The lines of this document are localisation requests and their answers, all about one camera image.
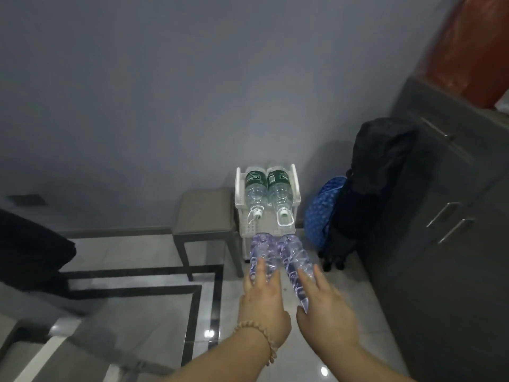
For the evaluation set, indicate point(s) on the person's left hand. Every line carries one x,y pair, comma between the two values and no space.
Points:
262,306

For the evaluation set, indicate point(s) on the person's right hand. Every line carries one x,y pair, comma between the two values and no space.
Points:
330,318

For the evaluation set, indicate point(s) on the small blue tinted water bottle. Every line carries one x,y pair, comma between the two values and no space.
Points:
260,246
292,254

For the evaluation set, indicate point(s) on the white tiered storage cart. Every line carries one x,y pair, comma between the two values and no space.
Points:
238,202

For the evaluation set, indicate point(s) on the green label water bottle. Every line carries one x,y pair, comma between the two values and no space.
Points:
254,180
280,180

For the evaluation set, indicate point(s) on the person's left forearm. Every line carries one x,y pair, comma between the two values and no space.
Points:
230,362

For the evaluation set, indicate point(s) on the blue perforated basket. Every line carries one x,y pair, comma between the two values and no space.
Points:
324,214

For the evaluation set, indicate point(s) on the grey stool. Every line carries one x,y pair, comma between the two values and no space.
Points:
203,214

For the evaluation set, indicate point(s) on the dark grey cabinet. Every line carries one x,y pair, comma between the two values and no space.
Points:
457,254

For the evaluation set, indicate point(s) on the black fabric bag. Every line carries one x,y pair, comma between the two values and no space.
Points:
374,175

